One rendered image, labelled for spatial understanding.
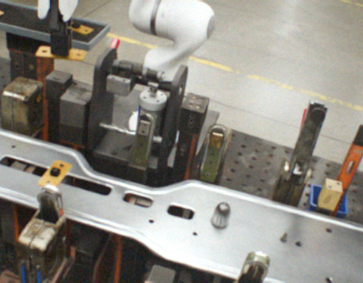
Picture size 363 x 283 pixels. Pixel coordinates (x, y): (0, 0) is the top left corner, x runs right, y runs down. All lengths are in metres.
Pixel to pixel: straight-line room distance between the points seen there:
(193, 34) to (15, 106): 0.48
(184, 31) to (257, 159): 0.58
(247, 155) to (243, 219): 0.72
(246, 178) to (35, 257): 0.89
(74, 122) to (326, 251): 0.60
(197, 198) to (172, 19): 0.50
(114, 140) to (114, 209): 0.27
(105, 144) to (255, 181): 0.59
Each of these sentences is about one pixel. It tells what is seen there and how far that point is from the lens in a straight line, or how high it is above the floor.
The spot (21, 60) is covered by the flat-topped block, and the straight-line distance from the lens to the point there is 1.28.
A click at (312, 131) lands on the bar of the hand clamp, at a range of 0.97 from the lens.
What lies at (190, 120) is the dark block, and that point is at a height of 1.09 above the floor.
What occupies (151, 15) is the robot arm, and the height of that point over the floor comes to 1.19.
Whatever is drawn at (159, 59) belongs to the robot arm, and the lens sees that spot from 1.32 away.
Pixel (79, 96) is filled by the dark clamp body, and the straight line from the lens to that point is 1.09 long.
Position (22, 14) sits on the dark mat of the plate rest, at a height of 1.16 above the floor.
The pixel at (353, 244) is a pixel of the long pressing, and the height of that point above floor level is 1.00.
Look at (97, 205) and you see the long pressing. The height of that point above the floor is 1.00.
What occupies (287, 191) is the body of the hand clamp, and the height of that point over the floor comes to 1.01.
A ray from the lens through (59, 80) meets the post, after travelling 1.11.
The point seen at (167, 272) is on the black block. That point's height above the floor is 0.99.
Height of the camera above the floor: 1.64
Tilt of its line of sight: 35 degrees down
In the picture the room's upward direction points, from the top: 10 degrees clockwise
